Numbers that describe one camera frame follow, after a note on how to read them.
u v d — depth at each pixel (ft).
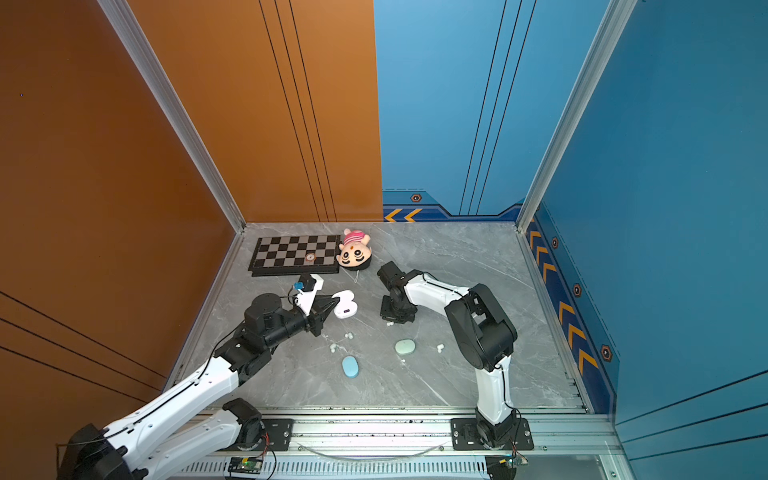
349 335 2.93
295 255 3.47
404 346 2.83
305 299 2.12
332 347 2.85
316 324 2.19
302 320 2.20
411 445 2.38
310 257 3.46
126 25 2.33
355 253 3.28
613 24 2.34
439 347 2.85
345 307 2.44
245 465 2.36
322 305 2.28
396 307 2.64
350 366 2.72
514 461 2.27
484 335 1.67
